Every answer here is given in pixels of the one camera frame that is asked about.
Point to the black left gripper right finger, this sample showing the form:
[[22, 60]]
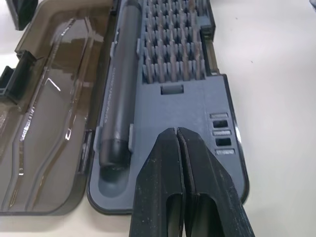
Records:
[[212, 197]]

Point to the grey screwdriver kit case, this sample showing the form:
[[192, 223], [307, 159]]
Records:
[[177, 108]]

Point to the dark black item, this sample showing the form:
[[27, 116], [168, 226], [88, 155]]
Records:
[[21, 12]]

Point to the smoky transparent case lid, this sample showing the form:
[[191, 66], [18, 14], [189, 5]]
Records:
[[56, 103]]

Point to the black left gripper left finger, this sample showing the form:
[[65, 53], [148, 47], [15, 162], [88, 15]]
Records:
[[158, 187]]

